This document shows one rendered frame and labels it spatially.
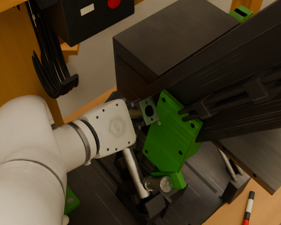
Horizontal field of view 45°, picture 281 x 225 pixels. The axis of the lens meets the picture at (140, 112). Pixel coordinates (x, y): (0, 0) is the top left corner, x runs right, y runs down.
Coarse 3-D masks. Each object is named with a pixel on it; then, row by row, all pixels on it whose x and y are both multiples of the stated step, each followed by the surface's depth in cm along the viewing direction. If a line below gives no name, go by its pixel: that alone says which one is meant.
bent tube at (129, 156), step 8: (144, 104) 74; (152, 104) 75; (136, 112) 76; (144, 112) 74; (152, 112) 76; (144, 120) 74; (152, 120) 76; (128, 152) 87; (128, 160) 87; (136, 160) 88; (128, 168) 88; (136, 168) 87; (136, 176) 87; (136, 184) 88; (144, 192) 88
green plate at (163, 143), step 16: (160, 96) 74; (160, 112) 76; (176, 112) 72; (160, 128) 78; (176, 128) 73; (192, 128) 70; (144, 144) 85; (160, 144) 80; (176, 144) 75; (192, 144) 72; (160, 160) 82; (176, 160) 78
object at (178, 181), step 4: (152, 172) 86; (156, 172) 85; (160, 172) 84; (164, 172) 82; (168, 172) 81; (172, 172) 80; (176, 172) 79; (180, 172) 80; (156, 176) 86; (160, 176) 84; (172, 176) 80; (176, 176) 79; (180, 176) 80; (172, 180) 81; (176, 180) 80; (180, 180) 79; (184, 180) 80; (176, 184) 80; (180, 184) 79; (184, 184) 80; (172, 188) 82; (176, 188) 81; (180, 188) 80
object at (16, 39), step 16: (240, 0) 138; (256, 0) 137; (0, 16) 66; (16, 16) 68; (0, 32) 68; (16, 32) 71; (32, 32) 73; (0, 48) 71; (16, 48) 73; (32, 48) 76; (0, 64) 73; (16, 64) 76; (32, 64) 79; (0, 80) 76; (16, 80) 79; (32, 80) 82; (0, 96) 79; (16, 96) 82; (48, 96) 90
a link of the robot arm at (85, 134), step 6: (78, 120) 65; (72, 126) 62; (78, 126) 63; (84, 126) 63; (78, 132) 62; (84, 132) 62; (90, 132) 63; (84, 138) 62; (90, 138) 62; (84, 144) 62; (90, 144) 62; (90, 150) 63; (96, 150) 64; (90, 156) 63; (90, 162) 65
